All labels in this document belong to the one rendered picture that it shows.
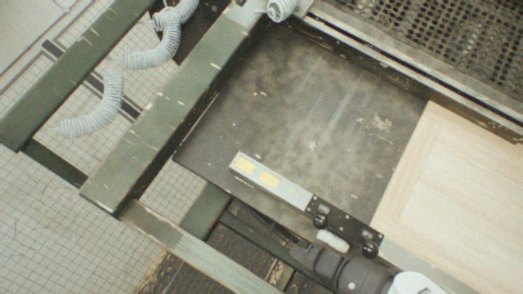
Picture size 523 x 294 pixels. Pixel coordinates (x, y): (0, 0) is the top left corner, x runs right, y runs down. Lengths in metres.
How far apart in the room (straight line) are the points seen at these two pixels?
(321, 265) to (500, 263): 0.54
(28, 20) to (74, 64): 4.26
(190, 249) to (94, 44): 0.81
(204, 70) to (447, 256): 0.78
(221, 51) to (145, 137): 0.31
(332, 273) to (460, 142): 0.61
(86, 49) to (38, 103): 0.23
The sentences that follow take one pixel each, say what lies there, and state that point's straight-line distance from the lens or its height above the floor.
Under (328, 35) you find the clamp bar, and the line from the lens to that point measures 1.19.
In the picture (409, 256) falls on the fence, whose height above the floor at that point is 1.28.
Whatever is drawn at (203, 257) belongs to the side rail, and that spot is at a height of 1.65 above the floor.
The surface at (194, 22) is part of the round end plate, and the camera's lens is 1.66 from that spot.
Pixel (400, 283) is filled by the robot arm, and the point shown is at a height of 1.50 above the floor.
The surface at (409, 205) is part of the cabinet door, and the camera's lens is 1.09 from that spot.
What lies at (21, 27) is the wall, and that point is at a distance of 5.65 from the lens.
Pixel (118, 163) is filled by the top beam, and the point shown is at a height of 1.91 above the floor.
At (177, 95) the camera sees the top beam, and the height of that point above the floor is 1.90.
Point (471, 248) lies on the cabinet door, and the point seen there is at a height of 1.15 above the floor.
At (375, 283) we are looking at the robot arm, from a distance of 0.75.
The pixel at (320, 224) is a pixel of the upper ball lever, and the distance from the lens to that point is 0.86.
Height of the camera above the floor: 2.06
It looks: 23 degrees down
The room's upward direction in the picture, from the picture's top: 48 degrees counter-clockwise
